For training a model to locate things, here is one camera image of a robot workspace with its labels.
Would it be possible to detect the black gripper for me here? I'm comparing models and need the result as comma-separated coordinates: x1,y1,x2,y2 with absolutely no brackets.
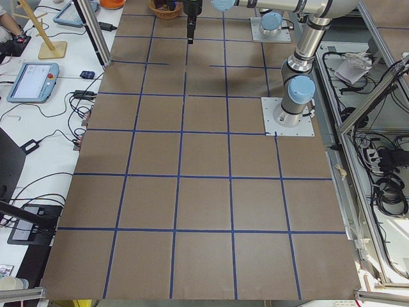
182,0,203,44

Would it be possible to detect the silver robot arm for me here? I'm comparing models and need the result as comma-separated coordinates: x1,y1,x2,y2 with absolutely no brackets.
259,12,283,36
211,0,359,128

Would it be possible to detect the woven wicker basket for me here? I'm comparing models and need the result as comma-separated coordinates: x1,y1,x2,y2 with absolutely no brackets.
148,0,183,20

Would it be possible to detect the orange bucket with lid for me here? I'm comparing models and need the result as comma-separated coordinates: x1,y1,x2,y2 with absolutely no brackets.
100,0,125,10

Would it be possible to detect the black power brick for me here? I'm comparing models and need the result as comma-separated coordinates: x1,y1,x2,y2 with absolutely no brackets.
98,22,117,32

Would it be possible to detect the small blue device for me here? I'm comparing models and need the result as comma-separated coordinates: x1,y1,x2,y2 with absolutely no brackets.
79,70,95,79

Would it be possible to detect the blue teach pendant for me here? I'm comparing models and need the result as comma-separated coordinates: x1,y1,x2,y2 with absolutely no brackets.
7,63,59,104
53,1,83,28

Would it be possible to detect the wooden stand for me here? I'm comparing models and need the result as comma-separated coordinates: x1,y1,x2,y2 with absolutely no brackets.
13,0,68,60

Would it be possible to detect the crumpled white paper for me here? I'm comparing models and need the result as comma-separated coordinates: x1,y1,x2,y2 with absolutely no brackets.
334,52,372,85

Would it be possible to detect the black monitor stand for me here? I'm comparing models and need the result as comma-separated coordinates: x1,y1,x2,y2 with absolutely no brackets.
0,127,63,247

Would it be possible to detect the white power strip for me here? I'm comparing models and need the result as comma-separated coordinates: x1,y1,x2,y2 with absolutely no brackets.
357,138,383,175

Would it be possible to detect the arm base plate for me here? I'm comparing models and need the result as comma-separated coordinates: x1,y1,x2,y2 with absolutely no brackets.
250,17,291,43
261,97,315,137

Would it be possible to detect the aluminium frame rail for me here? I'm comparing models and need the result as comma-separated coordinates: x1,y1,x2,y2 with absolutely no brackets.
73,0,112,67

